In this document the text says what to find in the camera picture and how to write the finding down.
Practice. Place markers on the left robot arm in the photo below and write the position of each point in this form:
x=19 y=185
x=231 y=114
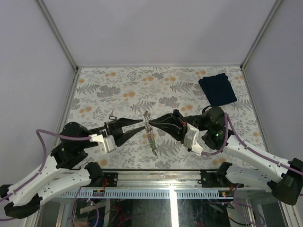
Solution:
x=62 y=152

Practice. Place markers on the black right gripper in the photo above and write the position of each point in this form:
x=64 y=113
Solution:
x=175 y=124

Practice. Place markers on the large metal keyring disc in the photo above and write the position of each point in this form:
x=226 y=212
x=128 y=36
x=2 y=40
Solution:
x=149 y=132

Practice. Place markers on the dark blue folded cloth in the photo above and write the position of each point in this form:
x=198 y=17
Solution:
x=218 y=90

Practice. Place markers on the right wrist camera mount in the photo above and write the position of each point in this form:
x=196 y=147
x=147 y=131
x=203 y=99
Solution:
x=190 y=140

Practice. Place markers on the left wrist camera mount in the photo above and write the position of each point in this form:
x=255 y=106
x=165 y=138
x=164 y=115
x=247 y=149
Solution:
x=105 y=144

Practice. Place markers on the key with black white tag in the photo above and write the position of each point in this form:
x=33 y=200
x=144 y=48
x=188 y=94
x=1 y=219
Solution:
x=111 y=116

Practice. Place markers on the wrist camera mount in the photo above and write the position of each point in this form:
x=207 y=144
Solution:
x=105 y=144
x=190 y=140

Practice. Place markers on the white slotted cable duct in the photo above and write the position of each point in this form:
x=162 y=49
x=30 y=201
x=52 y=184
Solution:
x=146 y=194

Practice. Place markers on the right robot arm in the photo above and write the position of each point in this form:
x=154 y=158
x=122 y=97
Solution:
x=212 y=133

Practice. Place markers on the metal base rail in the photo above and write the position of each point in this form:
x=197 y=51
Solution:
x=165 y=179

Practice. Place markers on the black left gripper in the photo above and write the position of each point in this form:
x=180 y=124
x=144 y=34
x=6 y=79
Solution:
x=115 y=129

